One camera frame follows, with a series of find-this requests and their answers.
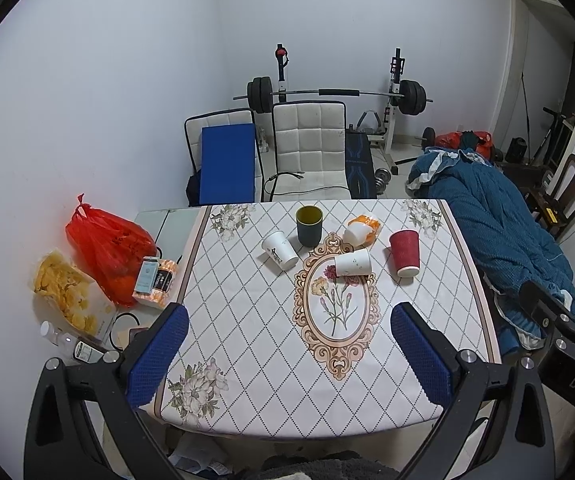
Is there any floral diamond-pattern tablecloth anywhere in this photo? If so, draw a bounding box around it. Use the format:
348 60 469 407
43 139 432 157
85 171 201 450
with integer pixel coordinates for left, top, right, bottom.
138 200 501 440

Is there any white barbell rack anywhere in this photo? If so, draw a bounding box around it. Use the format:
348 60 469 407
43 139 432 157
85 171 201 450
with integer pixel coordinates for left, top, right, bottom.
274 44 406 176

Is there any dark green cup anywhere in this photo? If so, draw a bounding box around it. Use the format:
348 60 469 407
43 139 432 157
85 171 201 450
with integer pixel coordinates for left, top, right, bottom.
296 205 323 248

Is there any bag of yellow chips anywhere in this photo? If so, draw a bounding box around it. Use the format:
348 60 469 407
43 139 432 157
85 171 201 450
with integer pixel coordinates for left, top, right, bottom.
32 250 116 341

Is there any dark wooden chair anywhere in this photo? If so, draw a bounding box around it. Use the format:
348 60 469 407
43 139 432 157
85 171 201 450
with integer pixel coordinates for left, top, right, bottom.
524 154 575 240

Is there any smartphone on orange box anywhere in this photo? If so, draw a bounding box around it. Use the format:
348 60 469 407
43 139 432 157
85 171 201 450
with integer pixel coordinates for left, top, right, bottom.
133 257 159 296

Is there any small clear plastic bottle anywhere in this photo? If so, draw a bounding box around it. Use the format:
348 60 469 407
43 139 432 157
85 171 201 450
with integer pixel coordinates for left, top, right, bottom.
40 321 78 359

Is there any barbell with black plates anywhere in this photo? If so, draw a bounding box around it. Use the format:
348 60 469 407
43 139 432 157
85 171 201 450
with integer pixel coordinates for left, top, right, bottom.
233 76 433 116

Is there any chair with blue cushion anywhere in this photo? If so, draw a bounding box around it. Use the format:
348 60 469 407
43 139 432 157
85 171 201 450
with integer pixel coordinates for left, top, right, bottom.
184 108 263 207

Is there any white quilted chair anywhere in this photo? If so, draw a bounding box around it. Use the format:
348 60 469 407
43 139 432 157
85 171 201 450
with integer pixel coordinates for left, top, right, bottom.
264 101 351 202

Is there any white paper cup lying left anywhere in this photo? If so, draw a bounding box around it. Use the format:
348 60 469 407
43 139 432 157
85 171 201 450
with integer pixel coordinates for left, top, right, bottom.
261 231 298 271

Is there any orange and white paper cup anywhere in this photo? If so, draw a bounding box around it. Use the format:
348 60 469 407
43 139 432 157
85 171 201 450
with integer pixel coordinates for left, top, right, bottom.
343 214 383 248

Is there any blue quilted jacket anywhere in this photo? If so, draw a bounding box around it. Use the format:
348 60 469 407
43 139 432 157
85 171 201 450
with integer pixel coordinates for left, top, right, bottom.
406 148 575 354

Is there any red plastic bag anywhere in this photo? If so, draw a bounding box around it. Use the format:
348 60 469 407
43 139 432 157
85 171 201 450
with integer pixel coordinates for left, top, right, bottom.
65 193 157 308

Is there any white paper cup with birds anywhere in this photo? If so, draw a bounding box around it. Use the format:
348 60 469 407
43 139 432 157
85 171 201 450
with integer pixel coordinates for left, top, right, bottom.
334 248 372 276

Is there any red ribbed paper cup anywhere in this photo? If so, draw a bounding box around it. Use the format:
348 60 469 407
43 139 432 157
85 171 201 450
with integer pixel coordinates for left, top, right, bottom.
389 230 420 278

